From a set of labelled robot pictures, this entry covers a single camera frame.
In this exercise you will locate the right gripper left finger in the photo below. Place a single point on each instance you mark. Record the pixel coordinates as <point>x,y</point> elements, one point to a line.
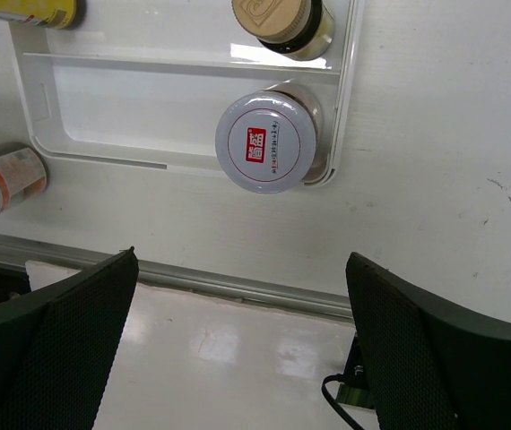
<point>58,344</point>

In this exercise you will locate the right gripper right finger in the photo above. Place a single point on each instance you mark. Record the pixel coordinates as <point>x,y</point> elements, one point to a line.
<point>430,363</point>

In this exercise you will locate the short jar red label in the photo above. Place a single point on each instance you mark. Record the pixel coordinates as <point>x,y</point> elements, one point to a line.
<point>268,141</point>
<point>23,174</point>

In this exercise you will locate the small yellow bottle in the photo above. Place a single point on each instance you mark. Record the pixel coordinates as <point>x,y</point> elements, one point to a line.
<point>50,14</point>
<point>301,30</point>

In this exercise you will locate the white divided tray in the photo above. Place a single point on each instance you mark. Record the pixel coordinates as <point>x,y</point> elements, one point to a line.
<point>144,83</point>

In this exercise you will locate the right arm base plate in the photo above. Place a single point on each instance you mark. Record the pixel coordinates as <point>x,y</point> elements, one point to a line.
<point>349,388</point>

